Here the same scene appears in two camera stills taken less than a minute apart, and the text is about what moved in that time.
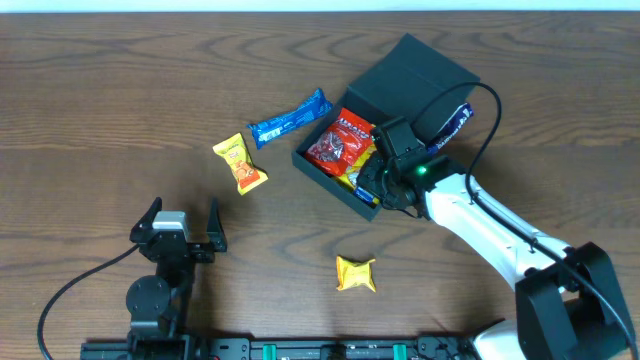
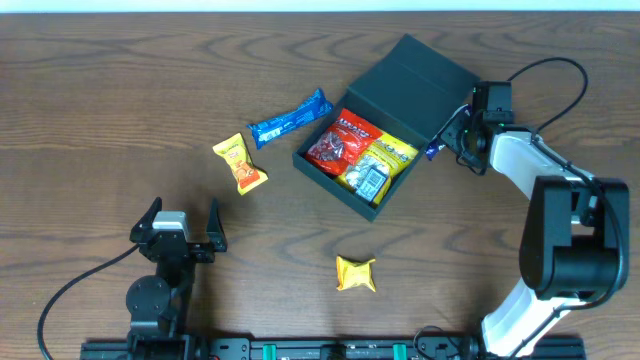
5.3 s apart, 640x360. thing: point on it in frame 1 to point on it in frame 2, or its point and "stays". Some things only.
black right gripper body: [381, 180] to [459, 137]
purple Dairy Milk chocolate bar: [455, 125] stays
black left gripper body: [201, 249] stays
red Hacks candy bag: [336, 148] stays
